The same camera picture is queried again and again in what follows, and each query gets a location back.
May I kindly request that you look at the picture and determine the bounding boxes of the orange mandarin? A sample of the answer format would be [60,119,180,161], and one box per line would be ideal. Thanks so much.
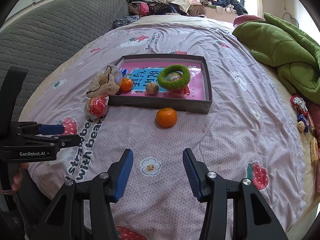
[119,78,134,92]
[156,107,178,128]

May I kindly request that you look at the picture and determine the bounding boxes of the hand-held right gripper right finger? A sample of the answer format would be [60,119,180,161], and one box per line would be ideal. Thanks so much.
[182,148,288,240]

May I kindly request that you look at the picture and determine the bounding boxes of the yellow snack bar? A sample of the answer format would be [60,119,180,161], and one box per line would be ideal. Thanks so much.
[310,137,319,163]

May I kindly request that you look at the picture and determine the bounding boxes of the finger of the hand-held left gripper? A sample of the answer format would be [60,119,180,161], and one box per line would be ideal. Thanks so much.
[15,122,65,135]
[16,134,81,148]

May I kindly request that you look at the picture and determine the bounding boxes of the dark patterned cloth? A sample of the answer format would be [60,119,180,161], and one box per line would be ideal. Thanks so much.
[112,15,140,29]

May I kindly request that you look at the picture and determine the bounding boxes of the red snack bag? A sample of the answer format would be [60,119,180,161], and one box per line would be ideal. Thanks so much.
[165,72,190,97]

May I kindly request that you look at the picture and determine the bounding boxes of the pile of clothes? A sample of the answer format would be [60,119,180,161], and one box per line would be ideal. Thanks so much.
[126,0,190,17]

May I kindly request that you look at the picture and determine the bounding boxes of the printed pink bedsheet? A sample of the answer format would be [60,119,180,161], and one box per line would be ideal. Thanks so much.
[19,15,318,240]

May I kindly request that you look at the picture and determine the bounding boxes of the green fuzzy ring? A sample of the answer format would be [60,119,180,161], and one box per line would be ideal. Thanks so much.
[157,64,191,92]

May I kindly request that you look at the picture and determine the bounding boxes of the beige mesh scrunchie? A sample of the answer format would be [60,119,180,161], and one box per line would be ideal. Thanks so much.
[87,64,123,98]

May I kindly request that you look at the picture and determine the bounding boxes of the grey quilted headboard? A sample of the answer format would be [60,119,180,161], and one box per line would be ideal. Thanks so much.
[0,0,130,130]

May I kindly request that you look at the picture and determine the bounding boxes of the walnut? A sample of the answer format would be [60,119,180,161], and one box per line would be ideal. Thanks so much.
[146,82,160,95]

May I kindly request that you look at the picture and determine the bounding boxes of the person's left hand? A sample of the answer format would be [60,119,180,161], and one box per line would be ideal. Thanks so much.
[11,162,29,193]

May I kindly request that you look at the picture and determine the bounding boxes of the grey cardboard box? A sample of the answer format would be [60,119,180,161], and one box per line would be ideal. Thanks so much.
[107,54,213,115]

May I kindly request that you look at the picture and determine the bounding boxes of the wrapped toy egg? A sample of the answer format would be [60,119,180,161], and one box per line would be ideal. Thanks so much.
[84,95,110,119]

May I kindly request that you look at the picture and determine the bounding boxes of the heart-shaped wire hanger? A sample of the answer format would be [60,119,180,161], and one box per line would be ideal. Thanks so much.
[284,11,299,28]

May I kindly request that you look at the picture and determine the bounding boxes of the clothes on window sill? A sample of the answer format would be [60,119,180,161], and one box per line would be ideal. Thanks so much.
[189,0,248,15]

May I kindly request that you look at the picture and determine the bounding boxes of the pink and blue book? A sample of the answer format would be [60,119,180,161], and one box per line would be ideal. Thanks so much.
[119,61,205,100]

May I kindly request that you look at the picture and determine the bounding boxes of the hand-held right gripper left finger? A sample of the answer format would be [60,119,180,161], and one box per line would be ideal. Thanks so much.
[31,149,134,240]

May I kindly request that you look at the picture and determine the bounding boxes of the green blanket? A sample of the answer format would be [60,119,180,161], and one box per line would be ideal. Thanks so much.
[232,12,320,105]

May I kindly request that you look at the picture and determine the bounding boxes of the red shiny candy packet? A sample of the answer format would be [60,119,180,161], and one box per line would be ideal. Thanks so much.
[290,95,308,113]

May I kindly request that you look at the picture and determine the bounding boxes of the pink pillow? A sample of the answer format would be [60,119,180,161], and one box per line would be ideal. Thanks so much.
[233,15,265,28]

